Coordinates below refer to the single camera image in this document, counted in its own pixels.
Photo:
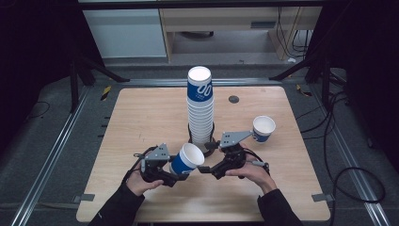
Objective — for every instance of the round table grommet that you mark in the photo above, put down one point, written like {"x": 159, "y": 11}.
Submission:
{"x": 233, "y": 99}

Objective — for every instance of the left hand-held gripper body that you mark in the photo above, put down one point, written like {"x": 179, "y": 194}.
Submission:
{"x": 153, "y": 169}

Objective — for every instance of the stack of paper cups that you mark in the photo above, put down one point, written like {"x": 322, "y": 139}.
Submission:
{"x": 200, "y": 113}

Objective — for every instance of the blue white paper cup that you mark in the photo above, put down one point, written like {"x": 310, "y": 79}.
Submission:
{"x": 188, "y": 157}
{"x": 264, "y": 125}

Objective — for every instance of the black curtain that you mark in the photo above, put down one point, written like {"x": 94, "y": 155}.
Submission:
{"x": 31, "y": 47}
{"x": 370, "y": 47}

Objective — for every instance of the white cabinet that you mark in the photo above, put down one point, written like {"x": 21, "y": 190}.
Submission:
{"x": 125, "y": 31}

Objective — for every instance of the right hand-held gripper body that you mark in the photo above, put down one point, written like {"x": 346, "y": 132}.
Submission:
{"x": 235, "y": 155}

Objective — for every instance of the black cup holder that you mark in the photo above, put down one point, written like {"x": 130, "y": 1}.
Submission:
{"x": 211, "y": 153}

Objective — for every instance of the person's left hand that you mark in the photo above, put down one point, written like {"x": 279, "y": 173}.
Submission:
{"x": 138, "y": 185}

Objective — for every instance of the black metal stand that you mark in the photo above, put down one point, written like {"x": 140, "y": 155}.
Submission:
{"x": 326, "y": 81}
{"x": 74, "y": 88}

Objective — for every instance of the yellow black tape strip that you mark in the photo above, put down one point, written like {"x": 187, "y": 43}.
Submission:
{"x": 106, "y": 92}
{"x": 303, "y": 91}

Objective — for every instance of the person's right hand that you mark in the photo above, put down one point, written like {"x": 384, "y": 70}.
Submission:
{"x": 254, "y": 175}

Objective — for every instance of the aluminium floor rail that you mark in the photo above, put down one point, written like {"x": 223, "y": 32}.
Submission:
{"x": 156, "y": 82}
{"x": 47, "y": 163}
{"x": 354, "y": 175}

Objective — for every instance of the grey table bracket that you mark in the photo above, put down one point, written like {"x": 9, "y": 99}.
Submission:
{"x": 86, "y": 197}
{"x": 321, "y": 197}

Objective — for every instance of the white plug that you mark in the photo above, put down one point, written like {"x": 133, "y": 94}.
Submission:
{"x": 292, "y": 60}

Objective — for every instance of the light wooden desk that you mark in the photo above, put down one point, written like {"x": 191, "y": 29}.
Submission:
{"x": 219, "y": 15}

